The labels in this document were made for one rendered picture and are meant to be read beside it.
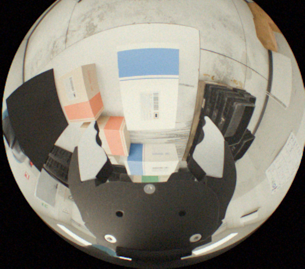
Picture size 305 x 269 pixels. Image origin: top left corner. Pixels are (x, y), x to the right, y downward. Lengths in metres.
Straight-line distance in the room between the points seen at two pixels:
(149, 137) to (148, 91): 0.23
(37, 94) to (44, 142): 0.17
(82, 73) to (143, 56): 0.15
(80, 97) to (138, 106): 0.16
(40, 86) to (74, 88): 0.21
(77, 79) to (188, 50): 0.31
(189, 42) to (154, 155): 0.40
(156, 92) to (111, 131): 0.17
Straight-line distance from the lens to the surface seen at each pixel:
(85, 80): 0.28
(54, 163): 0.76
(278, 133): 2.59
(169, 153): 0.40
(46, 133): 0.45
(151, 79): 0.20
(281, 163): 2.70
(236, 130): 1.05
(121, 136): 0.31
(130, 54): 0.20
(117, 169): 0.58
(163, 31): 0.31
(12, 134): 0.55
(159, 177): 0.63
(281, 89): 2.45
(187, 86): 0.32
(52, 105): 0.47
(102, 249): 0.27
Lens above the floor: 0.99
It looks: 58 degrees down
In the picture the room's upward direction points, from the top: 175 degrees clockwise
